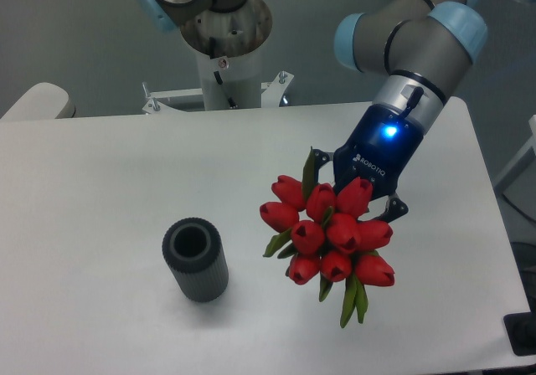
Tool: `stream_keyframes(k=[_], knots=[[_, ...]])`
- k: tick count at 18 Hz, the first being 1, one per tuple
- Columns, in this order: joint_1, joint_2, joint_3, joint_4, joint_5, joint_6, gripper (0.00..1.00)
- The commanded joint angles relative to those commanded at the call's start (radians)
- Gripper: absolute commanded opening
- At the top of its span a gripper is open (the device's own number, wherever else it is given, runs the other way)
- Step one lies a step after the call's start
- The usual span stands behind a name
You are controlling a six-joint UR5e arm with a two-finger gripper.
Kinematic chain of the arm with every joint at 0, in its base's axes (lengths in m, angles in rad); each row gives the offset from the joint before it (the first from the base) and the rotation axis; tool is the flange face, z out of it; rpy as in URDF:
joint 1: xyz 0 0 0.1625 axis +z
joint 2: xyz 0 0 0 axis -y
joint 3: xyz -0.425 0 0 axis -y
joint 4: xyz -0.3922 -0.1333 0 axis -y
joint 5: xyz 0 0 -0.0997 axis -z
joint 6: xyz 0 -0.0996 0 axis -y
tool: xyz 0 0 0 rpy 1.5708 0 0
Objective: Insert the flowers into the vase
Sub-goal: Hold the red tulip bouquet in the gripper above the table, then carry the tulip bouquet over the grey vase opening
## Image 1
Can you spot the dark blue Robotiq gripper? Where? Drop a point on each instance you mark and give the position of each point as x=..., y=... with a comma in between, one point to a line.
x=378, y=150

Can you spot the red tulip bouquet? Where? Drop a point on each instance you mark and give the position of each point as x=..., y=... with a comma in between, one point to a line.
x=322, y=234

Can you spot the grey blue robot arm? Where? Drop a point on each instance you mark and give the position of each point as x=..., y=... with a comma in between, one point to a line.
x=424, y=46

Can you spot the dark grey ribbed vase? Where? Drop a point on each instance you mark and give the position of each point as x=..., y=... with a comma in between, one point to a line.
x=193, y=251

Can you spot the white furniture at right edge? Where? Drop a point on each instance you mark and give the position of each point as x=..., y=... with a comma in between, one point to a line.
x=520, y=161

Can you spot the black device at table edge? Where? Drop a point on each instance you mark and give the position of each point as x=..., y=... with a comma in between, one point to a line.
x=520, y=328

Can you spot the beige chair back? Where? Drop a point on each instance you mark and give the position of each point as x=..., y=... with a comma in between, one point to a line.
x=43, y=101

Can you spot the white metal base frame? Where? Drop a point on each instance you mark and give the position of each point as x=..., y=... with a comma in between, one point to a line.
x=273, y=94

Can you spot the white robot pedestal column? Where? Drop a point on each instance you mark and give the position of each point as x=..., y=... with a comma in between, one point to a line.
x=229, y=83

